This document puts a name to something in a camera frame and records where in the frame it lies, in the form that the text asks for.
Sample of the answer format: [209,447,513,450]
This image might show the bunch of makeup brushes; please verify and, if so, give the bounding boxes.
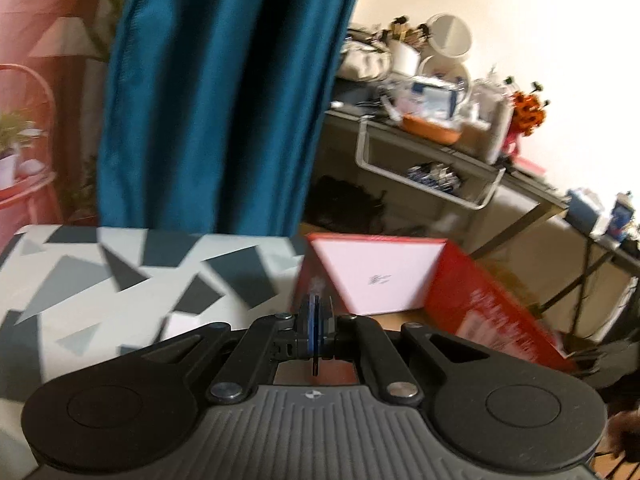
[382,17,432,47]

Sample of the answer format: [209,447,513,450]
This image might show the white wire basket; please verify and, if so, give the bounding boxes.
[355,116,507,210]

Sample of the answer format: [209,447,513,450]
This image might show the white bottle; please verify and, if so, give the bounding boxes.
[487,95,514,163]

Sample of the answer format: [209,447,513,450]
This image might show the teal curtain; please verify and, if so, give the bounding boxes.
[97,0,373,238]

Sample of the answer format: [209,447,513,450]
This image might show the round white mirror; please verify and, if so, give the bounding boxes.
[427,12,473,59]

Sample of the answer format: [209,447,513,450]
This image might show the orange bowl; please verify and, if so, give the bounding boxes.
[402,112,463,145]

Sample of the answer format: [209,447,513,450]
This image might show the red cardboard box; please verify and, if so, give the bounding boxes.
[292,232,576,373]

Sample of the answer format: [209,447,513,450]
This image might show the light blue box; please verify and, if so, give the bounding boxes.
[566,189,602,227]

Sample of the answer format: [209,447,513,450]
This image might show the crumpled silver foil packet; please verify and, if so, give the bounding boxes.
[434,165,464,194]

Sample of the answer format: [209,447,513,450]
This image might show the white brush holder cup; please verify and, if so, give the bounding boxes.
[389,40,422,77]

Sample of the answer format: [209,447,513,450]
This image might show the pink flat box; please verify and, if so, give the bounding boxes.
[512,155,548,174]

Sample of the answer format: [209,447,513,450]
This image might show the white cloth bag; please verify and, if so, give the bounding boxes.
[342,40,393,82]

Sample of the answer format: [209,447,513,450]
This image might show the pink flower pot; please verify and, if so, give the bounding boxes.
[504,130,527,159]

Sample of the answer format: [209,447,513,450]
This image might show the black leg side table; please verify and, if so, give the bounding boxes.
[540,210,640,338]

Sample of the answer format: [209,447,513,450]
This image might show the white round container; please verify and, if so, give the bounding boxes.
[419,55,472,92]

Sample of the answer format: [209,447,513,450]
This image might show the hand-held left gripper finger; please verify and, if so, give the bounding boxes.
[316,294,492,405]
[141,294,317,405]

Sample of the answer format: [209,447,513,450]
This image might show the clear box of wooden sticks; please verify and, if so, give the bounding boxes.
[462,120,493,158]

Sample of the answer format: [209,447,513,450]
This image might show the blue white patterned packet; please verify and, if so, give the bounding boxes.
[406,162,437,188]

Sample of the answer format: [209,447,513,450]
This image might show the black bag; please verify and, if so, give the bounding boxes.
[305,175,388,233]

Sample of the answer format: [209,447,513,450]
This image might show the blue white can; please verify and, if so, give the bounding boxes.
[606,191,634,239]

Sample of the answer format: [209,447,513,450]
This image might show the clear plastic storage box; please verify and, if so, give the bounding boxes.
[405,74,471,122]

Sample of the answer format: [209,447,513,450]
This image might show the pink wall poster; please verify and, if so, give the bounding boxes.
[0,0,136,241]

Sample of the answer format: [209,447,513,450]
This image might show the geometric patterned table cover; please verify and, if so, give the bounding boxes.
[0,224,311,461]

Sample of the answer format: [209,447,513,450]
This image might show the dark cloth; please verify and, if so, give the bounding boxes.
[575,335,640,456]

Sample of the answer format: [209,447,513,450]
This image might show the orange artificial flowers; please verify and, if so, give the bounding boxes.
[510,80,551,138]

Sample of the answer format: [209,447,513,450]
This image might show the beige desk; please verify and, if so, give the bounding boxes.
[312,105,571,261]

